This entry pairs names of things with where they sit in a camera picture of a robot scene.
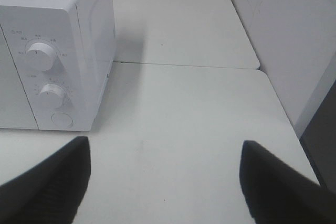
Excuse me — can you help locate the white microwave oven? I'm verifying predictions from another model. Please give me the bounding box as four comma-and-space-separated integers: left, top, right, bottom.
1, 0, 116, 131

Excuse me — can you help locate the round door release button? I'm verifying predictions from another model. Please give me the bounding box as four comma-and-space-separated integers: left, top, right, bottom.
51, 113, 73, 128

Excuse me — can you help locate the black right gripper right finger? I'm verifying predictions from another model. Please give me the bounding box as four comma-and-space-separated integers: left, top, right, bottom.
239, 141, 335, 223

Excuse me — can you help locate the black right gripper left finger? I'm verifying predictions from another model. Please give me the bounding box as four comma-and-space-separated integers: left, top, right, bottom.
1, 136, 91, 223

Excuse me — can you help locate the white microwave door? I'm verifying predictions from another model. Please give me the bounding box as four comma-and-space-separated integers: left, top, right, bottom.
1, 29, 38, 130

